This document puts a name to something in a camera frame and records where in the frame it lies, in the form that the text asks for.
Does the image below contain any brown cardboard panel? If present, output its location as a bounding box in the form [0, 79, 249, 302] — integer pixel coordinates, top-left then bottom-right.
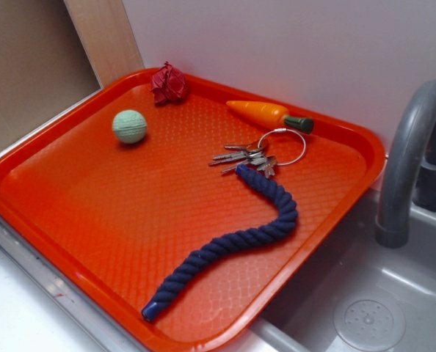
[0, 1, 99, 152]

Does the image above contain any grey plastic sink basin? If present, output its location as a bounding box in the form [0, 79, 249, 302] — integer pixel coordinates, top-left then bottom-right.
[251, 191, 436, 351]

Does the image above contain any grey plastic faucet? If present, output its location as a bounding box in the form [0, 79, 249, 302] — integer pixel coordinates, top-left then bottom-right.
[375, 80, 436, 248]

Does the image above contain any light green rubber ball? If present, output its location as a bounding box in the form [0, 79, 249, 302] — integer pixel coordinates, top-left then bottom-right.
[112, 109, 148, 144]

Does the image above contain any light wooden board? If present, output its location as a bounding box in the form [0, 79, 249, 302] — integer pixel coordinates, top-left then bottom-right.
[65, 0, 144, 87]

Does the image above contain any dark blue twisted rope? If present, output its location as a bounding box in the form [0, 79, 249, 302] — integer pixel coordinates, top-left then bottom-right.
[141, 164, 299, 324]

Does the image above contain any red crumpled ball toy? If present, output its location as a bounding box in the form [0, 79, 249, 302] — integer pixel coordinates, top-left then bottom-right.
[151, 62, 189, 105]

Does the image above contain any silver wire key ring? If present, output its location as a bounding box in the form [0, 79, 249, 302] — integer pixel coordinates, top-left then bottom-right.
[256, 129, 308, 166]

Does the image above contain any silver keys bunch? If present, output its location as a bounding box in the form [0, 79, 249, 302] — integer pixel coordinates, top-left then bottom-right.
[208, 139, 277, 178]

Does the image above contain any orange plastic tray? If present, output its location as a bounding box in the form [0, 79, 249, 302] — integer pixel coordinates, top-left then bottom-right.
[0, 70, 385, 351]

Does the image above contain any orange toy carrot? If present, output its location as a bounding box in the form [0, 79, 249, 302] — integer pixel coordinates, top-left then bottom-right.
[226, 100, 314, 134]

